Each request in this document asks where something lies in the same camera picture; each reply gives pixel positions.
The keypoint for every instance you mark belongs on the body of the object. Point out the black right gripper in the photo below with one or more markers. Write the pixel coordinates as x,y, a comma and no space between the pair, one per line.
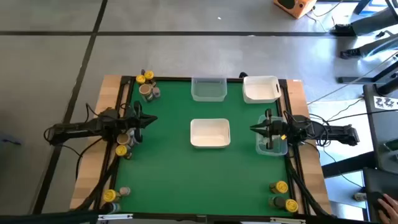
275,129

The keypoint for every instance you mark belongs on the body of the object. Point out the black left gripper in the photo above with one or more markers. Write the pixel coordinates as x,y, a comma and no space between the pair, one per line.
136,121

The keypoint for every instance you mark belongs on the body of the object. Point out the small glass spice jar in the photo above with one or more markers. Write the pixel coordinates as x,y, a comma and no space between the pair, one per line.
153,83
156,92
124,191

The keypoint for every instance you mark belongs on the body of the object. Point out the black cap spice grinder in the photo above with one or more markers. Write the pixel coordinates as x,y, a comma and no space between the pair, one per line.
112,207
276,202

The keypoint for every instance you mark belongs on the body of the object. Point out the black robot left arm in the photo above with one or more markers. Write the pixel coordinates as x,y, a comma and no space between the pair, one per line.
77,127

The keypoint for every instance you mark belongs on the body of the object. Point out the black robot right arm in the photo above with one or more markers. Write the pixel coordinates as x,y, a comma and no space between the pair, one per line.
335,132

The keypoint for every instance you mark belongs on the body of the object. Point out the small yellow tag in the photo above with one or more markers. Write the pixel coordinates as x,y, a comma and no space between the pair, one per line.
283,137

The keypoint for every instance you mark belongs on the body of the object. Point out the clear plastic bin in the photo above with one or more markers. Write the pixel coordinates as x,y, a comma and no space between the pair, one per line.
209,99
276,151

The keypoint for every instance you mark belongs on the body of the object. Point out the white plastic bin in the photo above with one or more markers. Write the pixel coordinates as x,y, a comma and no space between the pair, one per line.
210,133
261,91

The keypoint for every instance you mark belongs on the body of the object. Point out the black clamp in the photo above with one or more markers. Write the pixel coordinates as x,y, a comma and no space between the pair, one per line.
143,72
243,74

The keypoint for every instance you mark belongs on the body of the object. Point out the black metal floor bar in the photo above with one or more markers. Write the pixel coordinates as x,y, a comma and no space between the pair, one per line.
348,163

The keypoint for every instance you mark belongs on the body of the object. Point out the person's shoe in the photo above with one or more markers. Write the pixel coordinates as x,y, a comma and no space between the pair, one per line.
349,53
342,29

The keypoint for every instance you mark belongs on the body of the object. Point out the black desk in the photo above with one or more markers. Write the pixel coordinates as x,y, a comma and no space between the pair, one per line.
377,130

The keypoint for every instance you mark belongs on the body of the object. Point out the white power adapter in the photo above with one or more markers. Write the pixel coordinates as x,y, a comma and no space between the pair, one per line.
360,196

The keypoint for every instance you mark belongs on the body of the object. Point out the orange wooden speaker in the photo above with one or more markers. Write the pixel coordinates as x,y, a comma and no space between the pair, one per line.
295,9

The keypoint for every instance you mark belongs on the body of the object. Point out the white printed paper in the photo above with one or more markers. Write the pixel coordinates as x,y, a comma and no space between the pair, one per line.
385,102

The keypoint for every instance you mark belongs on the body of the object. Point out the black computer mouse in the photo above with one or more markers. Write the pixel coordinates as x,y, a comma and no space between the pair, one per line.
376,197

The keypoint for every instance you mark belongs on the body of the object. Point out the person's hand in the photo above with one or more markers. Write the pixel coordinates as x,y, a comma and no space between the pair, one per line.
390,205

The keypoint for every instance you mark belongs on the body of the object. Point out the person's leg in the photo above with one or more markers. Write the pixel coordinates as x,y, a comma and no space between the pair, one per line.
373,21

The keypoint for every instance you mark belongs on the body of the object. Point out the black table frame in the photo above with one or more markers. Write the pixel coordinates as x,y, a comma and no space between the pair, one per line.
180,79

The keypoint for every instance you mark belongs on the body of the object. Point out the silver metal bracket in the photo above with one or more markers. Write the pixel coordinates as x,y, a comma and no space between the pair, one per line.
115,216
287,220

